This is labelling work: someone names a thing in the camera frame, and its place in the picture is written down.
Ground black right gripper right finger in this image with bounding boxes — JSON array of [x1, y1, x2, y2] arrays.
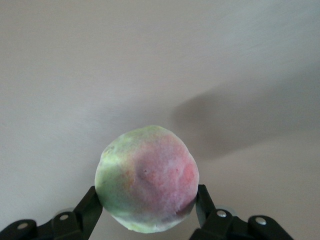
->
[[189, 184, 296, 240]]

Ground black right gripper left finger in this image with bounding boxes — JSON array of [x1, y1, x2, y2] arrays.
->
[[0, 185, 104, 240]]

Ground yellow-green and pink peach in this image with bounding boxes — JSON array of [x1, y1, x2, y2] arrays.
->
[[94, 124, 200, 234]]

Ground brown table mat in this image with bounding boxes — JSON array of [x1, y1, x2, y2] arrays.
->
[[0, 0, 320, 240]]

